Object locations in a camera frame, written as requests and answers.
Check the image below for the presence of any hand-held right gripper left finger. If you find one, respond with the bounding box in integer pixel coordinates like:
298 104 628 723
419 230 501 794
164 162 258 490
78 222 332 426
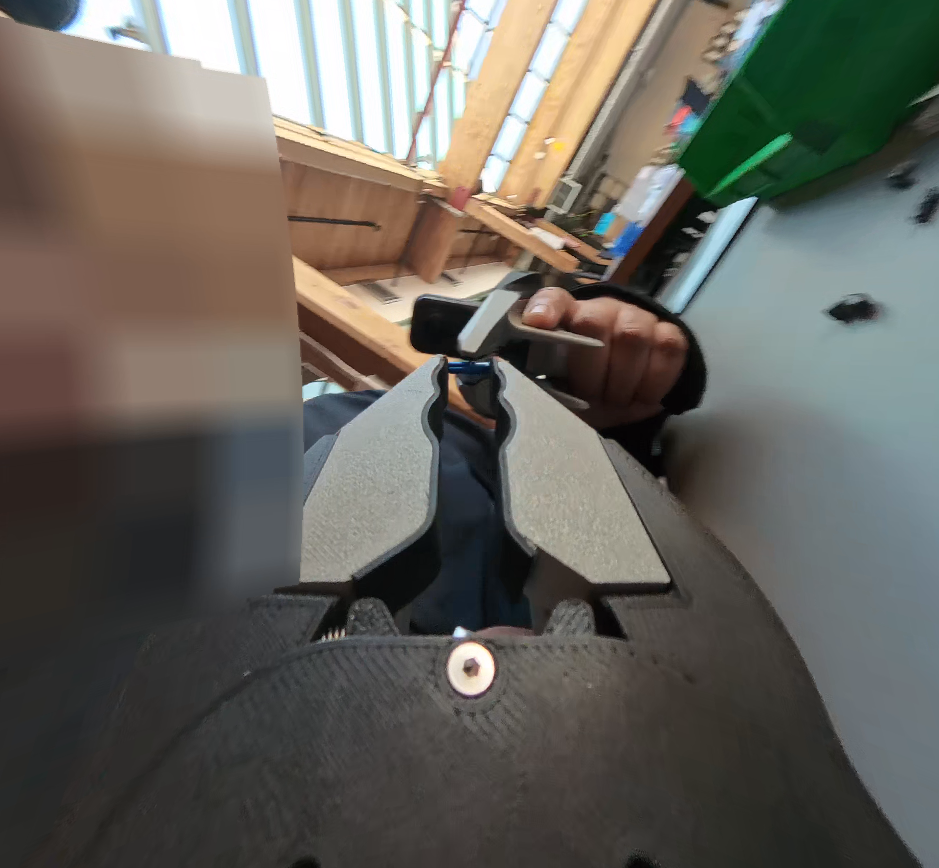
302 356 447 614

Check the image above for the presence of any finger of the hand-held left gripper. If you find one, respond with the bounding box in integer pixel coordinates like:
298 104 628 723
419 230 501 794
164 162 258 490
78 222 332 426
455 272 544 359

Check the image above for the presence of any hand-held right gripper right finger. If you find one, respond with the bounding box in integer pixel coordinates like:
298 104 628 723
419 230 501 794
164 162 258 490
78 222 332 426
492 359 674 590

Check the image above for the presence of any person's left hand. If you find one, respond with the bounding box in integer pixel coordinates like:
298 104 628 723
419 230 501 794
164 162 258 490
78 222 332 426
522 287 691 430

